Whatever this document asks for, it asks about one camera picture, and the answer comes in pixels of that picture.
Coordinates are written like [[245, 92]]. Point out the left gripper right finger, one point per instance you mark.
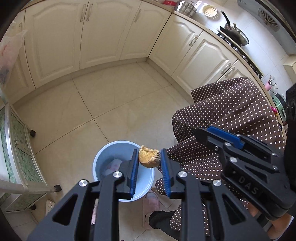
[[209, 211]]

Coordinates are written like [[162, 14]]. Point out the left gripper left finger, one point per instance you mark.
[[89, 211]]

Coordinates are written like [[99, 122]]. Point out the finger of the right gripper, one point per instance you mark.
[[227, 136], [257, 159]]

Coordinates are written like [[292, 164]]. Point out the brown bread piece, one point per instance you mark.
[[148, 157]]

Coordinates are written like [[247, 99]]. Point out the colourful candy wrapper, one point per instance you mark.
[[275, 111]]

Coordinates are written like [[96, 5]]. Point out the white paper bag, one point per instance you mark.
[[111, 167]]

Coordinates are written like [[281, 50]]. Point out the blue plastic trash bin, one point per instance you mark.
[[123, 150]]

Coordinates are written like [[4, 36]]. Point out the person right hand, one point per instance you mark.
[[278, 227]]

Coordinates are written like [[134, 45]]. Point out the white power strip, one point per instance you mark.
[[49, 206]]

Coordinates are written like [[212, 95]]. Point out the brown polka dot tablecloth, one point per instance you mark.
[[236, 106]]

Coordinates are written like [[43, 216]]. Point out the green electric grill pot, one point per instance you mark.
[[280, 104]]

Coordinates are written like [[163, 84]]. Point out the white green side cart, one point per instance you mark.
[[22, 182]]

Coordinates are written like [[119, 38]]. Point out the pink utensil holder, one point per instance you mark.
[[271, 84]]

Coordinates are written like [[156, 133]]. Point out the pink slipper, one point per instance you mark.
[[150, 204]]

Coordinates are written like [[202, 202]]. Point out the black wok with lid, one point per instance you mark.
[[233, 32]]

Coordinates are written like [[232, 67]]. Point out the black gas stove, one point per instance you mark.
[[231, 41]]

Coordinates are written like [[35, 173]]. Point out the range hood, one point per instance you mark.
[[272, 21]]

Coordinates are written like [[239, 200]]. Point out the steel steamer pot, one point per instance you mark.
[[187, 8]]

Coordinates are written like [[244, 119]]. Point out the red bowl on counter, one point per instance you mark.
[[169, 3]]

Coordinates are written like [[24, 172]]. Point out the cream lower cabinets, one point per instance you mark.
[[65, 37]]

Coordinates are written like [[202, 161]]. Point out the clear plastic bag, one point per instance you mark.
[[11, 44]]

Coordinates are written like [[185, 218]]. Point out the round wall strainer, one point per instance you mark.
[[209, 11]]

